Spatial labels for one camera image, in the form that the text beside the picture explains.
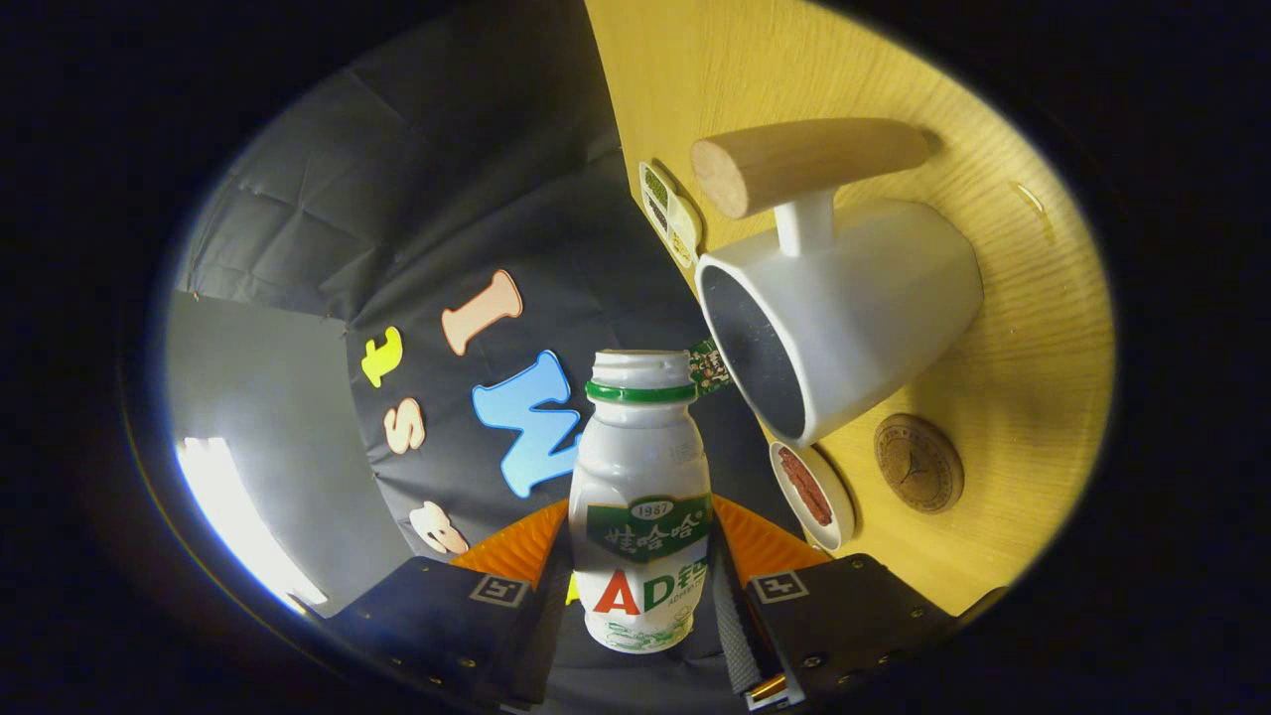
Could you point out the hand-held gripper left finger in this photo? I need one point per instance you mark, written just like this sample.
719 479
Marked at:
536 636

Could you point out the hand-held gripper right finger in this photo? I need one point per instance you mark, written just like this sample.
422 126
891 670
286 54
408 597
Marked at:
737 636

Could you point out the white juice bottle green label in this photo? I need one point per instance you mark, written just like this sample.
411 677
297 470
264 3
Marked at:
635 457

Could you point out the round cork coaster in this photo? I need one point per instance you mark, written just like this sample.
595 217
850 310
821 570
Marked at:
918 464

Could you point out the clear plastic water bottle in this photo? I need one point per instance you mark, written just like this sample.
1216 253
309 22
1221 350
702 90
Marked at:
708 367

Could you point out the red meat slices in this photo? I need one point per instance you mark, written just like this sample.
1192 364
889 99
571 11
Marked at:
804 487

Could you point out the round grey plate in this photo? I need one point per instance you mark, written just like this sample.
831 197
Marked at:
839 506

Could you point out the ceiling light panel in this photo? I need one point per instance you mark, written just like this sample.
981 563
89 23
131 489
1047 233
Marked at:
238 516

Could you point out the wooden table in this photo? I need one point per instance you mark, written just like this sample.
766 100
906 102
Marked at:
1023 377

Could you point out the white divided bean tray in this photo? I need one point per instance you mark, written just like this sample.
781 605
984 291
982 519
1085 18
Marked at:
685 223

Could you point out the black backdrop cloth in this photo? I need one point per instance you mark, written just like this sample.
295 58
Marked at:
516 179

